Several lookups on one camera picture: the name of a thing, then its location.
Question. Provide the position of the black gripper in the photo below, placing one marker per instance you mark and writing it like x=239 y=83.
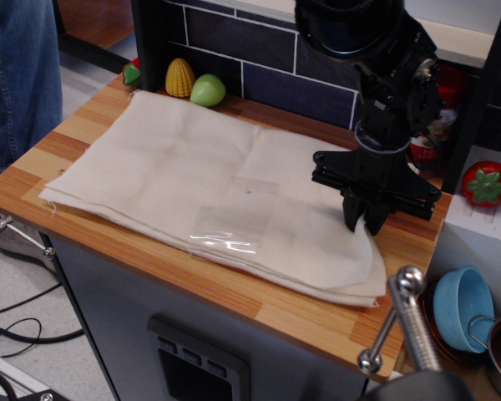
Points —
x=375 y=182

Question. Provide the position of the cream cloth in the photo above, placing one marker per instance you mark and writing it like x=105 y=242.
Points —
x=165 y=159

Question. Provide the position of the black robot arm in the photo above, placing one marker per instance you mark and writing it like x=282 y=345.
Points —
x=397 y=71

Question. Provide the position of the red lidded spice jar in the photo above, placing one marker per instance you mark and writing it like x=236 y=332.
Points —
x=428 y=149

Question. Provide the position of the clear tape patch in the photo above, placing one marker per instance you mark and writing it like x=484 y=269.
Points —
x=232 y=231

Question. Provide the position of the red toy tomato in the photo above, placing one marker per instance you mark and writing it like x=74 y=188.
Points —
x=481 y=184

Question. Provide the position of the brown plate under bowl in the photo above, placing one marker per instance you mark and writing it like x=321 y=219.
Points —
x=459 y=358

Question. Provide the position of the green toy pear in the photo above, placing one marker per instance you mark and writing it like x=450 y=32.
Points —
x=208 y=91

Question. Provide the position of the yellow toy corn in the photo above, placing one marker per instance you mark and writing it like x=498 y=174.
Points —
x=179 y=79

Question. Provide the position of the person leg in jeans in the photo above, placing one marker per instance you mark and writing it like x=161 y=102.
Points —
x=31 y=98

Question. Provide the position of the black shelf frame post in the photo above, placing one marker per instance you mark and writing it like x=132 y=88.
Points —
x=153 y=48

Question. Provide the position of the small metal clamp handle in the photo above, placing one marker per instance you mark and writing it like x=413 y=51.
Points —
x=14 y=240

